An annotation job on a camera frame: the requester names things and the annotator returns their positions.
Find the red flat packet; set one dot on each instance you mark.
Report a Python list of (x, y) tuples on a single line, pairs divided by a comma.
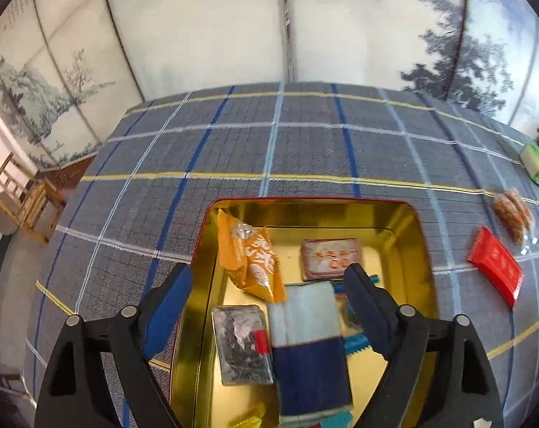
[(497, 267)]

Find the light blue and navy packet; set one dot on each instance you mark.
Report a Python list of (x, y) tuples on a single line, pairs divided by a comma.
[(309, 365)]

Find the teal snack packet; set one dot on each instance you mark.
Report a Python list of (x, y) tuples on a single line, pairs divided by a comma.
[(338, 420)]

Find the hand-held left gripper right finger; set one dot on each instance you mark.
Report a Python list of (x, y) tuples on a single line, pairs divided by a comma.
[(367, 316)]

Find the silver and black packet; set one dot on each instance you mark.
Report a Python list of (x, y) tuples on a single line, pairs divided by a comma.
[(238, 343)]

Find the blue zigzag-edged packet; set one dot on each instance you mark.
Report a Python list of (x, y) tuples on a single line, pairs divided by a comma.
[(355, 346)]

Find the grey round board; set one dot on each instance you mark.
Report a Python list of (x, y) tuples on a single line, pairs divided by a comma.
[(4, 220)]

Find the wooden chair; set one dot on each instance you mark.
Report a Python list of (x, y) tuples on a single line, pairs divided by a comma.
[(37, 205)]

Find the clear bag of fried snacks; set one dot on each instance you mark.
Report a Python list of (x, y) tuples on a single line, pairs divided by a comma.
[(512, 214)]

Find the orange snack packet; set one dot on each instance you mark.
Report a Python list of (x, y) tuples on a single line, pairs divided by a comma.
[(256, 263)]

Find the brown red-label candy packet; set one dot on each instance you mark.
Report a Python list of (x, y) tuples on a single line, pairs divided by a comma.
[(329, 258)]

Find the blue grey checked cloth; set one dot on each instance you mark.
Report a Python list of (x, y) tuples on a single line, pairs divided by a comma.
[(296, 151)]

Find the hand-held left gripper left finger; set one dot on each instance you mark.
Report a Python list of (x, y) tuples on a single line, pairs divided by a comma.
[(167, 316)]

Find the gold metal tin box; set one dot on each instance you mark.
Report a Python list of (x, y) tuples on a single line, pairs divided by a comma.
[(385, 249)]

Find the yellow snack packet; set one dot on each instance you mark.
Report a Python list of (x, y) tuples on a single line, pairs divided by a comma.
[(251, 419)]

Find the painted landscape folding screen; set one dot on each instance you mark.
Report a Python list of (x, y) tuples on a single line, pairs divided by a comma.
[(207, 31)]

